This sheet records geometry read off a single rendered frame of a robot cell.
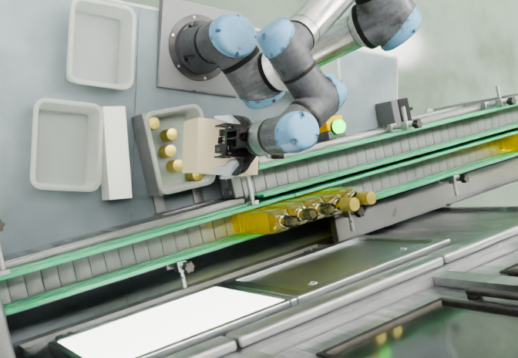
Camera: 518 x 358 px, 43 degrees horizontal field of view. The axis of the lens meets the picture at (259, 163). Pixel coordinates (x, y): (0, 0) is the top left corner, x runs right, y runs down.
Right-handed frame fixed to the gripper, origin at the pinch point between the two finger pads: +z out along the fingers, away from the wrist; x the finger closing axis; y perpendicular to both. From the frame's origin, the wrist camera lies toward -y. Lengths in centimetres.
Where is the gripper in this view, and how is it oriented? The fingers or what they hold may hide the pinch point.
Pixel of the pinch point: (224, 147)
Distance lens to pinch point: 155.2
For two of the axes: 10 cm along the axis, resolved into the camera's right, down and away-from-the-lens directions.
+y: -8.5, -0.7, -5.2
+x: -0.2, 10.0, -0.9
